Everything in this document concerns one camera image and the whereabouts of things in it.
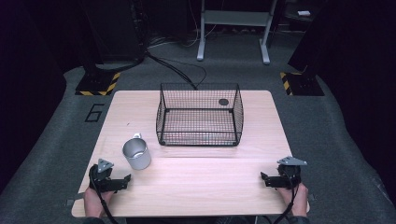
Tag black wire basket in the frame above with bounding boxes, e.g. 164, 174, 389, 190
155, 81, 245, 147

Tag black floor cables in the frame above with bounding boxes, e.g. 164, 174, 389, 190
145, 36, 208, 91

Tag white metal stand frame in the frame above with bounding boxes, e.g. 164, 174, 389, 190
196, 0, 278, 65

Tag silver metal cup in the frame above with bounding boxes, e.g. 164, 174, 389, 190
121, 133, 152, 172

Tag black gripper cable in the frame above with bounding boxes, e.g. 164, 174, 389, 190
91, 167, 120, 224
272, 167, 301, 224

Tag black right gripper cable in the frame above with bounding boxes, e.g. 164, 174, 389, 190
272, 167, 301, 224

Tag black stand post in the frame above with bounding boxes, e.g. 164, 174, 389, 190
78, 0, 106, 77

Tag person's right hand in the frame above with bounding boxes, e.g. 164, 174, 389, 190
277, 183, 310, 218

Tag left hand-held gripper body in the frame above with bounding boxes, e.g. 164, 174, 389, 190
88, 158, 125, 193

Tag person's left hand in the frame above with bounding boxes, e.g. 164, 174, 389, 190
83, 186, 116, 218

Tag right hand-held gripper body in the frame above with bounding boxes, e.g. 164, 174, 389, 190
276, 156, 308, 189

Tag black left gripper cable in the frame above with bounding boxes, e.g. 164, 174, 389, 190
91, 167, 120, 224

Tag black cabinet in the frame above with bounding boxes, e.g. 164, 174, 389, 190
81, 0, 148, 64

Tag grey tape strip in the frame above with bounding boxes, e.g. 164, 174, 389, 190
64, 191, 86, 208

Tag black yellow striped base plate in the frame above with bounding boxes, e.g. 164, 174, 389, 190
75, 71, 121, 97
278, 71, 326, 97

